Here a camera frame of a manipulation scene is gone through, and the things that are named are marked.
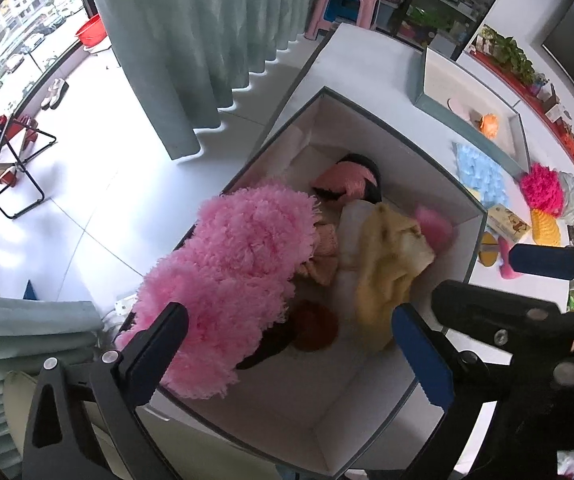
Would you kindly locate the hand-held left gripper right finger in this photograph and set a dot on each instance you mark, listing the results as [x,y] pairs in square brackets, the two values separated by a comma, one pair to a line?
[423,360]

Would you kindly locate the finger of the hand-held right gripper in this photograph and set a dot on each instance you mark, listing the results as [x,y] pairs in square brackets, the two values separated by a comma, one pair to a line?
[487,310]
[547,261]

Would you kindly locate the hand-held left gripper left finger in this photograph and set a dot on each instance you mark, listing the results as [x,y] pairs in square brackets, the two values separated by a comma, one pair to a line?
[159,355]

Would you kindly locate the large grey storage box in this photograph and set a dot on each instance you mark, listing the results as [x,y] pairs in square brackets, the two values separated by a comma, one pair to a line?
[347,395]

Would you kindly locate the pink fluffy cloth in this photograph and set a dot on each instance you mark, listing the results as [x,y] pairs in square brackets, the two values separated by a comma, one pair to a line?
[237,280]

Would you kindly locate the pink soft pad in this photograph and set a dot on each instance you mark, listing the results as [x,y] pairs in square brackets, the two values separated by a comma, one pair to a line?
[508,262]

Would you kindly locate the yellow knitted pad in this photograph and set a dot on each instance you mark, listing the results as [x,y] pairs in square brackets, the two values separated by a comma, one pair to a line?
[547,227]

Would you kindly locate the cartoon printed tissue box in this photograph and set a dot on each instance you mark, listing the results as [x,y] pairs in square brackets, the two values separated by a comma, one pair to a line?
[509,222]

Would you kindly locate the yellow pad with black band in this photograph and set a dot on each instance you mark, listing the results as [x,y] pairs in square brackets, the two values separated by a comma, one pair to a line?
[490,250]

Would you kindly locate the white power strip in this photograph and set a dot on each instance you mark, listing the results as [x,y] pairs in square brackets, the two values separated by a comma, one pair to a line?
[124,305]

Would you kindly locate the magenta fluffy pompom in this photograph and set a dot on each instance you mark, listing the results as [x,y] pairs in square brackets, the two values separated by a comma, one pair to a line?
[542,190]

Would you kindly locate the tan plush cloth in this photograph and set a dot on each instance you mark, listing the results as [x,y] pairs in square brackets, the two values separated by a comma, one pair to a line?
[392,270]

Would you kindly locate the small pink fuzzy ball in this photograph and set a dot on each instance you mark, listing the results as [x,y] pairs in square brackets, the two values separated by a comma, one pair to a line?
[434,227]

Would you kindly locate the dark brown plush item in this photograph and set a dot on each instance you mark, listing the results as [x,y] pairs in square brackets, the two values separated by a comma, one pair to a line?
[267,347]

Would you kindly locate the light blue fluffy mat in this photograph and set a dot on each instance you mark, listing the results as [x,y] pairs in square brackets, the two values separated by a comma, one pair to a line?
[482,175]

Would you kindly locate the rust red fuzzy ball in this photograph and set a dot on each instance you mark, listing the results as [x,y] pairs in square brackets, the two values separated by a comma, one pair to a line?
[317,325]

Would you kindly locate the white plush toy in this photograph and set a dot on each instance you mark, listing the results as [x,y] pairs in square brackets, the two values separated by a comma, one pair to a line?
[354,240]

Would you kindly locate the peach knitted toy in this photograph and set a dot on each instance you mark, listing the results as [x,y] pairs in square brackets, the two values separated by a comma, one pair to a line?
[322,255]

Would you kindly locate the small orange plush toy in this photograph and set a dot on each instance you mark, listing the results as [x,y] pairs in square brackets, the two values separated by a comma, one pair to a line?
[490,125]

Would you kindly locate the grey green curtain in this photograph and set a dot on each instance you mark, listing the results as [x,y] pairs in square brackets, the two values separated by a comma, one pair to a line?
[202,45]
[12,340]

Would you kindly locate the long red display shelf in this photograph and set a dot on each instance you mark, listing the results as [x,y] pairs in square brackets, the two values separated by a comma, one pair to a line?
[557,110]

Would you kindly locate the pink and white round pad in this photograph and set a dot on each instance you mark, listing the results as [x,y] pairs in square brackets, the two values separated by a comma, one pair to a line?
[459,109]

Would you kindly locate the shallow grey box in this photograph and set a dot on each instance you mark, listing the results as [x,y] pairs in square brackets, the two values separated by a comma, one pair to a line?
[472,90]

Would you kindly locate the pink and black plush doll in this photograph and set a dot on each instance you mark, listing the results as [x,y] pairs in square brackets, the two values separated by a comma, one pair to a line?
[347,180]

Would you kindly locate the green potted plant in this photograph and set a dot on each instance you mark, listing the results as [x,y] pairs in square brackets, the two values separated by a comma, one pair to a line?
[509,52]

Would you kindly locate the black folding chair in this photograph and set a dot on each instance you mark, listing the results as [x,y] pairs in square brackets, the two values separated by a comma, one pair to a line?
[12,160]

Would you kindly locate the glass display cabinet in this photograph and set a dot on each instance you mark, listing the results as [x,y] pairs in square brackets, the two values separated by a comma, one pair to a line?
[447,0]

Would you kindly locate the pair of white slippers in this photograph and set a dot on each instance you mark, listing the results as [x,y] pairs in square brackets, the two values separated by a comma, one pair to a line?
[56,95]

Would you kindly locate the blue plastic stool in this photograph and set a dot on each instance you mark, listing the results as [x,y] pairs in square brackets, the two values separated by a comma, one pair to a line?
[344,7]

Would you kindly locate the red plastic basin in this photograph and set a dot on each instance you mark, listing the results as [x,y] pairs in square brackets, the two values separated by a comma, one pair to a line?
[91,30]

